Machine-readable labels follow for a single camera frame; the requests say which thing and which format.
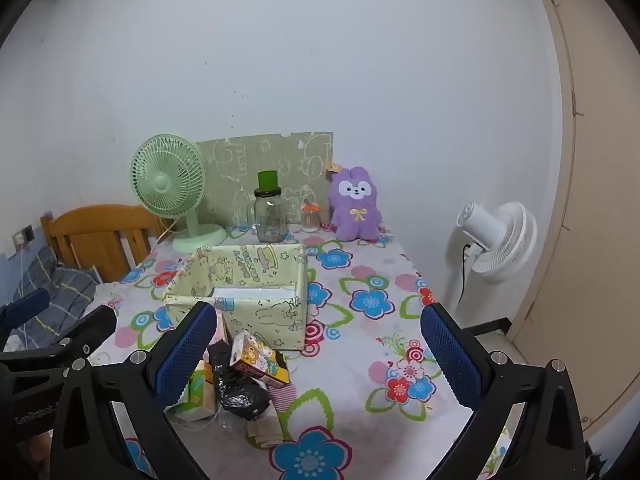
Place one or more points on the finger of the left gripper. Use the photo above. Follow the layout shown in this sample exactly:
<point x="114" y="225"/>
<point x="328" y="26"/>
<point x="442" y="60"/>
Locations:
<point x="15" y="315"/>
<point x="85" y="336"/>

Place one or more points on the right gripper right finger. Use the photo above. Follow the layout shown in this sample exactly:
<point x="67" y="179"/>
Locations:
<point x="462" y="359"/>

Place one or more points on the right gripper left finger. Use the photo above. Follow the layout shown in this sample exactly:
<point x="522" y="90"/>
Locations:
<point x="177" y="353"/>

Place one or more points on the orange green tissue pack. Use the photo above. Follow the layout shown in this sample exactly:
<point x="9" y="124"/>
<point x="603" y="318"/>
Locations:
<point x="198" y="400"/>

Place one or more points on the cartoon animal carton box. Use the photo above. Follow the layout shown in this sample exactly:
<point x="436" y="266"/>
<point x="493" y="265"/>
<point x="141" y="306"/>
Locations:
<point x="255" y="359"/>

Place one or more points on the black plastic bag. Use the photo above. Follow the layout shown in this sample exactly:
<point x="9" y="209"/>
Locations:
<point x="237" y="394"/>

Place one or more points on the beige cloth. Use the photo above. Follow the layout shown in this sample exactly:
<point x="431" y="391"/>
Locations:
<point x="265" y="431"/>

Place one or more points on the pink paper packet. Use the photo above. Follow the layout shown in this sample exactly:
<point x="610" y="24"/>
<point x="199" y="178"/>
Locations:
<point x="221" y="334"/>

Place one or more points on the blue plaid pillow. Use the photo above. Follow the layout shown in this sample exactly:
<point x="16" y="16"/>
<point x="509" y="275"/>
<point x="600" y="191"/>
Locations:
<point x="70" y="290"/>

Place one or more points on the floral tablecloth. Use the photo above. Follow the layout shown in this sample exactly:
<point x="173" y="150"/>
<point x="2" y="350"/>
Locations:
<point x="367" y="399"/>

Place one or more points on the wooden bed headboard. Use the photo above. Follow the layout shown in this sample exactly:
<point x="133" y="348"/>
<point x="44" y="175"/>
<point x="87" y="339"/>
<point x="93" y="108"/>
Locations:
<point x="111" y="239"/>

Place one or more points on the cartoon fabric storage box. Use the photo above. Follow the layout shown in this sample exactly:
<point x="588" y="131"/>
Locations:
<point x="260" y="288"/>

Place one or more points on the beige door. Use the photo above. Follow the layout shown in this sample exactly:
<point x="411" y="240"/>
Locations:
<point x="582" y="305"/>

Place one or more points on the white standing fan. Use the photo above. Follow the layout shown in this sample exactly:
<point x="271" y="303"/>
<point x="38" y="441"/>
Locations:
<point x="490" y="249"/>

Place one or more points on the glass mason jar mug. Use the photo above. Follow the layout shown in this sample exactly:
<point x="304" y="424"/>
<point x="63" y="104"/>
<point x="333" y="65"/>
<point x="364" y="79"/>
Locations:
<point x="265" y="214"/>

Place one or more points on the green desk fan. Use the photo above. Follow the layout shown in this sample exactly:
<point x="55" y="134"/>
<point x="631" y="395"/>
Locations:
<point x="168" y="176"/>

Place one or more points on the purple bunny plush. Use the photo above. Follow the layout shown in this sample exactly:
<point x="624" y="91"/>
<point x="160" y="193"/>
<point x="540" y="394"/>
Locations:
<point x="353" y="199"/>

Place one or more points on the cotton swab jar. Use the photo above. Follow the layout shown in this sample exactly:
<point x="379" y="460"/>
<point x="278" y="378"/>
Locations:
<point x="310" y="217"/>

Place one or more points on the green cartoon cardboard panel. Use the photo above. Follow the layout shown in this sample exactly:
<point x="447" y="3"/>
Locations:
<point x="236" y="168"/>

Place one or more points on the green plastic cup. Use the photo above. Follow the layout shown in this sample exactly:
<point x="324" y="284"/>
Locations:
<point x="268" y="180"/>

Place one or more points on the wall power socket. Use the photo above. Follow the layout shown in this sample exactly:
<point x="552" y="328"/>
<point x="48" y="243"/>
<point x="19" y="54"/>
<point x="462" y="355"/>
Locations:
<point x="22" y="238"/>

